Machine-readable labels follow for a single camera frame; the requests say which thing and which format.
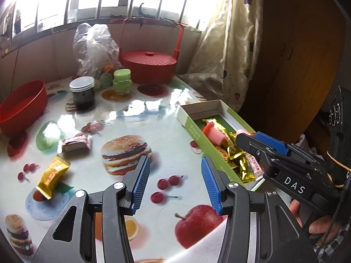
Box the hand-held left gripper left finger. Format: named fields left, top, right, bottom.
left=30, top=156, right=152, bottom=263

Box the dark jar with clear lid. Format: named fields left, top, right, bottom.
left=69, top=77, right=96, bottom=108

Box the clear plastic bag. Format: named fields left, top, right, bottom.
left=73, top=23, right=121, bottom=78

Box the light green jar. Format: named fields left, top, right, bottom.
left=113, top=69, right=132, bottom=95

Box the white and red snack packet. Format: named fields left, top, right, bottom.
left=245, top=153, right=264, bottom=174

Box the green cardboard box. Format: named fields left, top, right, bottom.
left=177, top=100, right=264, bottom=192

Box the cream patterned curtain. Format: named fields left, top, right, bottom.
left=178, top=0, right=268, bottom=113

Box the pile of light clothes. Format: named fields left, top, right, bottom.
left=299, top=134, right=324, bottom=156

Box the red plastic bowl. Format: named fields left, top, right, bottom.
left=0, top=80, right=48, bottom=137

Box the brown wooden wardrobe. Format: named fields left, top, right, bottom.
left=241, top=0, right=346, bottom=154

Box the red lidded basket with handle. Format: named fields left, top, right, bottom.
left=118, top=17, right=184, bottom=85

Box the person's right hand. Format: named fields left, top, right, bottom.
left=289, top=199, right=344, bottom=236

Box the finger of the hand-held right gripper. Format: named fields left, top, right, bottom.
left=235, top=132, right=278, bottom=171
left=253, top=131, right=292, bottom=156

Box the person's right forearm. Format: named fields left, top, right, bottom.
left=313, top=230, right=351, bottom=263

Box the black hook ornament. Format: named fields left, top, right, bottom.
left=137, top=2, right=150, bottom=29

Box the pink and brown snack packet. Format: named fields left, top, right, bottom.
left=58, top=134, right=93, bottom=154

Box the small gold orange snack packet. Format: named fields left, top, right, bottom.
left=35, top=156, right=70, bottom=200

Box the long gold snack bar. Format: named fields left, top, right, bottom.
left=201, top=118, right=239, bottom=148
left=229, top=149, right=257, bottom=184

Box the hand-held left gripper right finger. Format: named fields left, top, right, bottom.
left=201, top=156, right=320, bottom=263

